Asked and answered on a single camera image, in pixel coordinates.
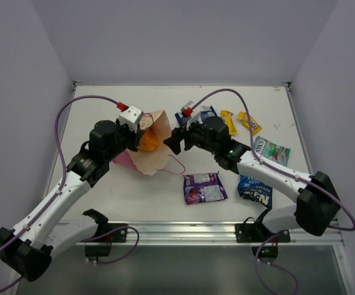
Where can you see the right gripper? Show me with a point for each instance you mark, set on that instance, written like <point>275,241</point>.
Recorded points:
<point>178,134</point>

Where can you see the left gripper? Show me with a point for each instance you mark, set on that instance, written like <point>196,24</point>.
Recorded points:
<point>133,139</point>

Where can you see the orange yellow snack packet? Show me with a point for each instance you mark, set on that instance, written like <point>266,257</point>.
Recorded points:
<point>148,142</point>

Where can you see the pink beige paper bag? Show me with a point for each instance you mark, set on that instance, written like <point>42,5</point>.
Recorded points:
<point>152,155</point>

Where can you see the dark blue snack packet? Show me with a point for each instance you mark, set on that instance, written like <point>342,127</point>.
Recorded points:
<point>206,111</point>

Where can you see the yellow M&M snack packet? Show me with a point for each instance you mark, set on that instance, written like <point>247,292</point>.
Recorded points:
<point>227,117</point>

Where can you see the purple snack packet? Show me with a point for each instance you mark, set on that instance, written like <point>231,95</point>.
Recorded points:
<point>203,188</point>

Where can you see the dark blue chips bag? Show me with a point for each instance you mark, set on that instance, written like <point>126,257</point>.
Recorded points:
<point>254,190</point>

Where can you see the teal snack packet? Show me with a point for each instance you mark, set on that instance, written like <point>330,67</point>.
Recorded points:
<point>272,151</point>

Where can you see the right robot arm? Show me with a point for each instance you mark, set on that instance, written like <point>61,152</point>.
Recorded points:
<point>315,201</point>

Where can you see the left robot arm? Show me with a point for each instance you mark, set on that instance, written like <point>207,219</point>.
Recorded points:
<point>31,245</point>

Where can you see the left black controller box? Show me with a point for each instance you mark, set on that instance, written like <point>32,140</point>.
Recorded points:
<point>94,252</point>

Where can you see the black controller box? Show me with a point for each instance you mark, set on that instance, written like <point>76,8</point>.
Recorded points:
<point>266,253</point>
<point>94,252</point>

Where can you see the right black controller box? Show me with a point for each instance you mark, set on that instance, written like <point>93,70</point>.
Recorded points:
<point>266,253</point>

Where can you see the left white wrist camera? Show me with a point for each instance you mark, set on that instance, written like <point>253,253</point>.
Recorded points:
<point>131,117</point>

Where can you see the left black base bracket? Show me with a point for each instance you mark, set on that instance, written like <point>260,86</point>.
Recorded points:
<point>109,232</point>

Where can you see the black base bracket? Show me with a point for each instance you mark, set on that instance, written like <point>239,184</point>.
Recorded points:
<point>250,231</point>
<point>109,232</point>

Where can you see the aluminium mounting rail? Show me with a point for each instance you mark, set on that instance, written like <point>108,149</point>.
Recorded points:
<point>217,234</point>

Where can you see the right black base bracket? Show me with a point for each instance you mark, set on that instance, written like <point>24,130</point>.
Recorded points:
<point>250,231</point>

